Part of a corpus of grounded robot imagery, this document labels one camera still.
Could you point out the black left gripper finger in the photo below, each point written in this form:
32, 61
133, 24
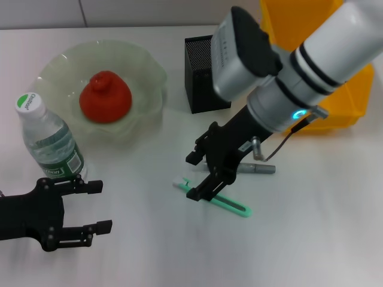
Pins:
103, 227
94, 186

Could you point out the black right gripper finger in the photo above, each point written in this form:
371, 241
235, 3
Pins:
203, 191
194, 157

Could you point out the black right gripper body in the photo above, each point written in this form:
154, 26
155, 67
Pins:
233, 140

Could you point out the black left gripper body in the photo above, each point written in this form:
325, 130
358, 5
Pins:
27, 215

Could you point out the green utility knife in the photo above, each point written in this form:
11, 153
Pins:
236, 209

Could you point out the silver glitter pen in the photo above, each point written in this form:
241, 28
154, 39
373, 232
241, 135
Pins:
263, 169

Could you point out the clear green-label water bottle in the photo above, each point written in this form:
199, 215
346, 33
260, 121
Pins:
48, 137

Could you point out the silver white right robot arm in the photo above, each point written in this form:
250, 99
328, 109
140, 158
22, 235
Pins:
329, 53

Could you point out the black mesh pen holder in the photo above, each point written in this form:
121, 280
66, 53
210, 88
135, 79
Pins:
197, 89

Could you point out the green glass fruit plate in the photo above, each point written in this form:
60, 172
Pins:
143, 89

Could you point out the yellow plastic bin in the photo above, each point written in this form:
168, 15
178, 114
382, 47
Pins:
356, 98

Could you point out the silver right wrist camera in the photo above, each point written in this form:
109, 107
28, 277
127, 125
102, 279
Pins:
236, 59

